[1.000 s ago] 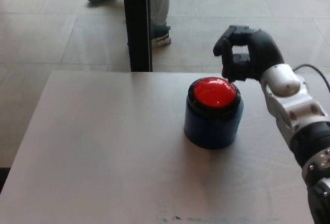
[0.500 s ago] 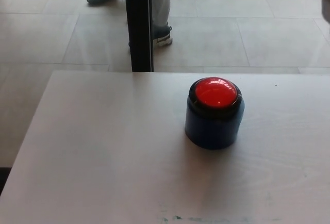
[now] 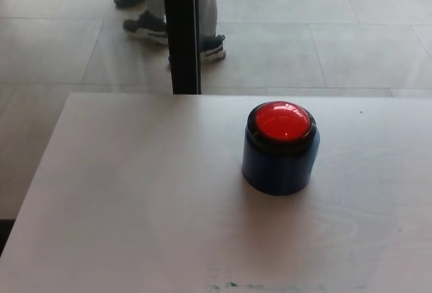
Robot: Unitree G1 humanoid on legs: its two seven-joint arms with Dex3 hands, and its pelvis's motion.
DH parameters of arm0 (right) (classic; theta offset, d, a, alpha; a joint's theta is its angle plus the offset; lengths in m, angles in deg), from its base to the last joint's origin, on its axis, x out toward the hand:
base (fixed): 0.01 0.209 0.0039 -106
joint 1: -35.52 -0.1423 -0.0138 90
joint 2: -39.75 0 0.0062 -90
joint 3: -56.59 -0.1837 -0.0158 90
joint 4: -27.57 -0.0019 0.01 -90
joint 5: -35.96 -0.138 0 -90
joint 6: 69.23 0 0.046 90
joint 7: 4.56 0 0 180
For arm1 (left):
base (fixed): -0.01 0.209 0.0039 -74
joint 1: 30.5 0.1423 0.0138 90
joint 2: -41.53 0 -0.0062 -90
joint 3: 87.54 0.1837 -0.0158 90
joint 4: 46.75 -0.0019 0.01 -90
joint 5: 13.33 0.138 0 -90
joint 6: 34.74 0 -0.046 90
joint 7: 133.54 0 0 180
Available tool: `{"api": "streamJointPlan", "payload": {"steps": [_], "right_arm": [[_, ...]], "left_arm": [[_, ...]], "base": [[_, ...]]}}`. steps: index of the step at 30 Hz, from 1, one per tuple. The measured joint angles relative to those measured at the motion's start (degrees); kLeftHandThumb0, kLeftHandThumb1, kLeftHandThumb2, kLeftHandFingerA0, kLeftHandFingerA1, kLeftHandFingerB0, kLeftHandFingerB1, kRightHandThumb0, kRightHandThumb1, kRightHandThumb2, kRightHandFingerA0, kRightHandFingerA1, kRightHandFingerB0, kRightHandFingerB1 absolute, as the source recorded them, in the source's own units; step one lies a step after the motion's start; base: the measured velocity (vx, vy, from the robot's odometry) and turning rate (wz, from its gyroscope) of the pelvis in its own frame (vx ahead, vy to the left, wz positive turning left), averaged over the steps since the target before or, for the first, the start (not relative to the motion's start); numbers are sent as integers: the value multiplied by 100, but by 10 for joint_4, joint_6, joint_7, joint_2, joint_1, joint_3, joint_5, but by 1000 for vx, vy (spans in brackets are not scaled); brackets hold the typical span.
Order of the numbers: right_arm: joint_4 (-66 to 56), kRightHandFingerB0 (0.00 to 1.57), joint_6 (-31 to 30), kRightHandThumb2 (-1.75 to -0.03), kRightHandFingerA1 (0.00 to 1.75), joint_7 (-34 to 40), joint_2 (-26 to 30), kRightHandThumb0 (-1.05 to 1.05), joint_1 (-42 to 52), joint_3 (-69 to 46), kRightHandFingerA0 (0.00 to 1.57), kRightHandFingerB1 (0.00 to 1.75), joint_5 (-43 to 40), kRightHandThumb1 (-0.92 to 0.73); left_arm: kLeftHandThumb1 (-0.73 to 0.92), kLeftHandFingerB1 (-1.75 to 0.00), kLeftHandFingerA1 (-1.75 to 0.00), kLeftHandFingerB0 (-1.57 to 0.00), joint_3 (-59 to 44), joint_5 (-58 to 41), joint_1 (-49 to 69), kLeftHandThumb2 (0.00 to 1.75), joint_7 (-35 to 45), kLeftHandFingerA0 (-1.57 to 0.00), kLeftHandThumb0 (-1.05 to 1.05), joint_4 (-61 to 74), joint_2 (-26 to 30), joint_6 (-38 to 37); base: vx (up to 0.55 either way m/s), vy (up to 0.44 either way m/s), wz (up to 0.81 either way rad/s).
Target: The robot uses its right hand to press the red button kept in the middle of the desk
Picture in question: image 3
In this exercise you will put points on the red dome button blue base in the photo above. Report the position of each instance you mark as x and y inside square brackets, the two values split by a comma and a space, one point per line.
[281, 161]

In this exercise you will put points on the dark sneaker white sole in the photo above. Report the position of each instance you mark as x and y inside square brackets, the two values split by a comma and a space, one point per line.
[213, 48]
[146, 28]

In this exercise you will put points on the black vertical post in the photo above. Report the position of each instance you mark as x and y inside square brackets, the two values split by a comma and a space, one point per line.
[182, 36]

